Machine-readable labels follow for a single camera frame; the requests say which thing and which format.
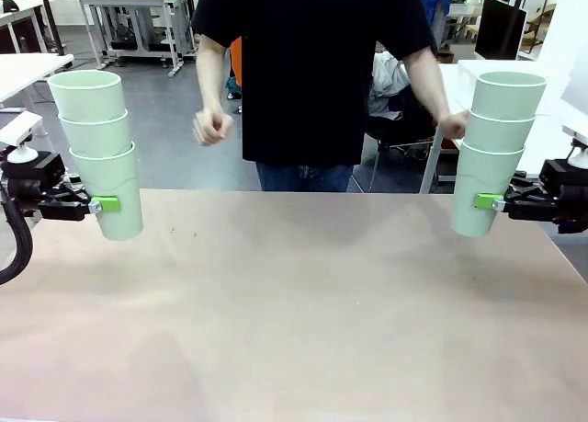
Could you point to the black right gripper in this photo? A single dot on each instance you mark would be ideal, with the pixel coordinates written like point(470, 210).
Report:
point(569, 197)

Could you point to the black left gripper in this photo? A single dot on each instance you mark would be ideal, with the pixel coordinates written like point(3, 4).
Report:
point(32, 178)

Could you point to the pale green plastic cup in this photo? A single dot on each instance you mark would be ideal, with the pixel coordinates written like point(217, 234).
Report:
point(117, 197)
point(87, 95)
point(507, 98)
point(482, 174)
point(498, 134)
point(94, 134)

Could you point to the person's right forearm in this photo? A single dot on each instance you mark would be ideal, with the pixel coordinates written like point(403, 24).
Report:
point(210, 72)

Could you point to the person's left forearm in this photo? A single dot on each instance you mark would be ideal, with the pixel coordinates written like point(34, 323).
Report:
point(425, 82)

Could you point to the person's left hand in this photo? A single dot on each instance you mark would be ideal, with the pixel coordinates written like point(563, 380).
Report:
point(454, 127)

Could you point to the person's right hand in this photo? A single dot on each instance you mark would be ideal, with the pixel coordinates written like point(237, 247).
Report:
point(211, 127)

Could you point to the white side table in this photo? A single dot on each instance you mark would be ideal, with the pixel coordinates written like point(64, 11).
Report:
point(544, 139)

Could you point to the black office chair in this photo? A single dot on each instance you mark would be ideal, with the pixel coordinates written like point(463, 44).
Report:
point(399, 132)

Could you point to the black computer monitor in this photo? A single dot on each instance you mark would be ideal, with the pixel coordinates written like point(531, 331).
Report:
point(500, 29)

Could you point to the white grey garment on chair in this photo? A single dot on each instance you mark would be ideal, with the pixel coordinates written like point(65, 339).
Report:
point(388, 86)

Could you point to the black vertical pole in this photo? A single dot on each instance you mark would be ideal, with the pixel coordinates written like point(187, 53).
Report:
point(51, 19)

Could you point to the wooden shelf rack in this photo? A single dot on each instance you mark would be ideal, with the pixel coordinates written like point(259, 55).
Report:
point(546, 15)

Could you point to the person in orange clothing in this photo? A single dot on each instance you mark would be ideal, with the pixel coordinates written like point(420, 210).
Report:
point(236, 68)

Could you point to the blue hanging jacket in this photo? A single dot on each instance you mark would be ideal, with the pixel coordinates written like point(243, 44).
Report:
point(438, 3)

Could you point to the blue jeans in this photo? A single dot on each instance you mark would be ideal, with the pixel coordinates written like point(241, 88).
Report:
point(303, 177)

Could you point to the black t-shirt torso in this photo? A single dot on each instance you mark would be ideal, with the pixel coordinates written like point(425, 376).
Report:
point(312, 63)

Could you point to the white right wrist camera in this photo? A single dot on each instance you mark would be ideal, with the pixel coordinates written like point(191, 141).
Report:
point(579, 141)

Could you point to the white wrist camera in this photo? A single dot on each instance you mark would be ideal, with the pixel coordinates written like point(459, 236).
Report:
point(579, 141)
point(18, 130)

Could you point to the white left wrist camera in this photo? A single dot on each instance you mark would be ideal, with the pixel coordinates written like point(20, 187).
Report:
point(18, 130)

